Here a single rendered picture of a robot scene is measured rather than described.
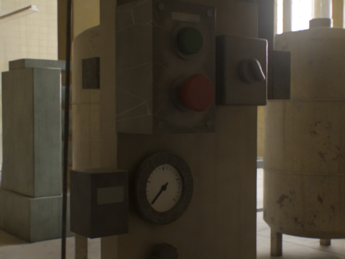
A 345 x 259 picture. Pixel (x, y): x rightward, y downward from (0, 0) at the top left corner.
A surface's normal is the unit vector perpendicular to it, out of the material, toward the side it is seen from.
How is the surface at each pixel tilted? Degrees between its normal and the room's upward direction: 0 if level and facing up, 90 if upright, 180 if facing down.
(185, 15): 90
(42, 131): 90
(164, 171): 90
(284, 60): 90
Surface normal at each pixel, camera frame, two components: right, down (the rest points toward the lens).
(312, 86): -0.37, 0.03
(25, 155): -0.79, 0.02
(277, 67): 0.61, 0.03
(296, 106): -0.63, 0.03
